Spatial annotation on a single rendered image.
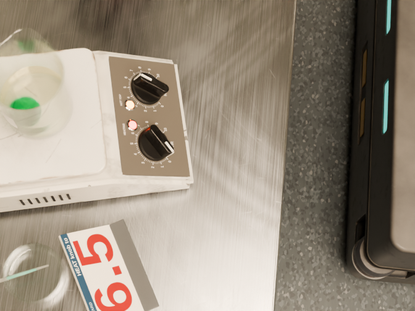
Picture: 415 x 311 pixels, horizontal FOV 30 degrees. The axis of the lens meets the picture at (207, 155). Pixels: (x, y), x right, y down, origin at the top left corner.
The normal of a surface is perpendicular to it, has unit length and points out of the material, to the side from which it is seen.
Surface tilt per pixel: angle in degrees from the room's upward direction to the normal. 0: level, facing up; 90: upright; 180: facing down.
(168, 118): 30
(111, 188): 90
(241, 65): 0
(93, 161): 0
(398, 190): 0
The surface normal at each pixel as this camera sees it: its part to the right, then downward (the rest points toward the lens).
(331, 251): 0.06, -0.29
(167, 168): 0.54, -0.31
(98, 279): 0.63, -0.46
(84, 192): 0.15, 0.95
